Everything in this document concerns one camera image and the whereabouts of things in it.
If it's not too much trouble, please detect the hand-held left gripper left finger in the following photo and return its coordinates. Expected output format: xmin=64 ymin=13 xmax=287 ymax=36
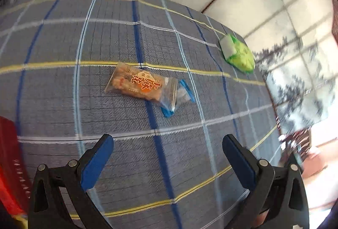
xmin=28 ymin=133 xmax=114 ymax=229

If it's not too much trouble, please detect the ink landscape folding screen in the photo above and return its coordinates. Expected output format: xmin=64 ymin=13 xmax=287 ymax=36
xmin=0 ymin=0 xmax=338 ymax=124

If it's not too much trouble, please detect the grey plaid cloth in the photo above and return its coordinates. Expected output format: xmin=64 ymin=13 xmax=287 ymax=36
xmin=0 ymin=0 xmax=283 ymax=229

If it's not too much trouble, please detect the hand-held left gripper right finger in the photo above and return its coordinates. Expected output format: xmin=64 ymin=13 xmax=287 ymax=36
xmin=222 ymin=134 xmax=310 ymax=229

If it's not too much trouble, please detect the dark red candy box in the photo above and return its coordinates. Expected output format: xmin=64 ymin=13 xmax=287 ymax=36
xmin=0 ymin=115 xmax=30 ymax=219

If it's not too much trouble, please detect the clear brown pastry packet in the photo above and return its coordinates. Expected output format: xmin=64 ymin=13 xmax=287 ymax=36
xmin=105 ymin=61 xmax=169 ymax=103

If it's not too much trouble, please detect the clear blue-edged snack packet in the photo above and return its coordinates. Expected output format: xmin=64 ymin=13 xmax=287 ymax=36
xmin=158 ymin=77 xmax=196 ymax=118

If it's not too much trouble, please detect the green tissue pack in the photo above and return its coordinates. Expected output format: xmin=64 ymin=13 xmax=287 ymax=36
xmin=219 ymin=34 xmax=256 ymax=74

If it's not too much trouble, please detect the dark wooden furniture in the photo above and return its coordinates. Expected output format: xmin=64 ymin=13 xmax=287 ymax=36
xmin=277 ymin=127 xmax=313 ymax=163

